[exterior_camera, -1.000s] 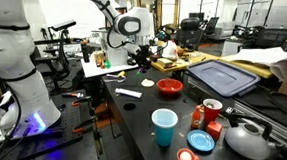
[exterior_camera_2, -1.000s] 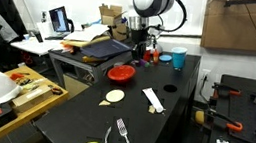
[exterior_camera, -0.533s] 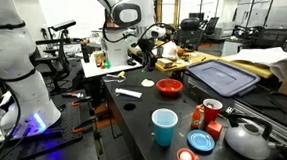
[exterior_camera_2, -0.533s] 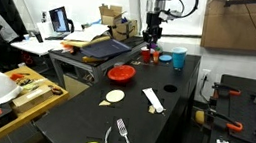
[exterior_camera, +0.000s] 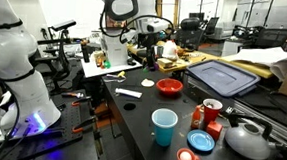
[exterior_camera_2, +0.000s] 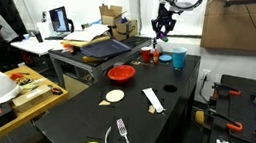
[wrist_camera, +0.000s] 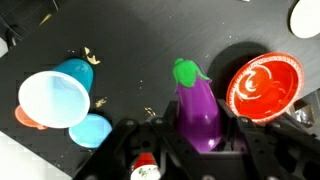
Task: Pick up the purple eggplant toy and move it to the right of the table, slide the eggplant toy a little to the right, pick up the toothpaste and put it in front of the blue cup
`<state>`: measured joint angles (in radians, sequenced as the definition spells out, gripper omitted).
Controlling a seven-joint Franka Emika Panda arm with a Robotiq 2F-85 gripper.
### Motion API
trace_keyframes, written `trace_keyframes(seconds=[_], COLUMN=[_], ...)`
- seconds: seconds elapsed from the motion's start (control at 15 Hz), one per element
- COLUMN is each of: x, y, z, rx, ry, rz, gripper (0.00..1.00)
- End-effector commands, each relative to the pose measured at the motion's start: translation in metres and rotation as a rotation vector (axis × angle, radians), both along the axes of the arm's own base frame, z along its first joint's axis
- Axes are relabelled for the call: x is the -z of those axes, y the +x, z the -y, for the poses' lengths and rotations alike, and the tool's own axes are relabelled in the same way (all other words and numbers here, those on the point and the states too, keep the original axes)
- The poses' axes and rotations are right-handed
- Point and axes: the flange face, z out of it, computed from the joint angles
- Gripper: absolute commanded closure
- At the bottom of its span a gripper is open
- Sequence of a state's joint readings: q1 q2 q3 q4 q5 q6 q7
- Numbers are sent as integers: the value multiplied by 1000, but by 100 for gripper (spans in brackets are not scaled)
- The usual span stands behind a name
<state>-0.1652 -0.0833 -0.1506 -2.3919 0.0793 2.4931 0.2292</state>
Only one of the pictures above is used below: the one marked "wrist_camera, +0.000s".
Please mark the blue plastic cup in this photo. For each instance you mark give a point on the blue plastic cup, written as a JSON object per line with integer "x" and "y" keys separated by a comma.
{"x": 55, "y": 98}

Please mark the red bowl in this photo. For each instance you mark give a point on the red bowl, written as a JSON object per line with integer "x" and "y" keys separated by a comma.
{"x": 265, "y": 87}

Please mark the purple eggplant toy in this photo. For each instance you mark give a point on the purple eggplant toy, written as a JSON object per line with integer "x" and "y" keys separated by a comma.
{"x": 198, "y": 113}

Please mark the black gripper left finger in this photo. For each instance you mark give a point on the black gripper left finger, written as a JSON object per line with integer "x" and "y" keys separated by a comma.
{"x": 166, "y": 133}

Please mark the orange mug with egg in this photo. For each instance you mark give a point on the orange mug with egg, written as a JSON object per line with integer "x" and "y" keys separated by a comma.
{"x": 25, "y": 119}

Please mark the red plastic cup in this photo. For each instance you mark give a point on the red plastic cup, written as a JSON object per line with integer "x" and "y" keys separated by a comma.
{"x": 145, "y": 166}

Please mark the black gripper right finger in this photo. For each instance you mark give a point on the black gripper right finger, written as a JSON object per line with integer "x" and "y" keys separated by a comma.
{"x": 266, "y": 150}

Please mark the gold sticker residue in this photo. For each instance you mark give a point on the gold sticker residue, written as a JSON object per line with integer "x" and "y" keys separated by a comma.
{"x": 91, "y": 58}

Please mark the beige round wooden disc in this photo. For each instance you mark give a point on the beige round wooden disc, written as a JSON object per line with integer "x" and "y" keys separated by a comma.
{"x": 306, "y": 18}

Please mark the small blue plate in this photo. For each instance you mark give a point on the small blue plate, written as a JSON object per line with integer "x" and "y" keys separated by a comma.
{"x": 90, "y": 130}

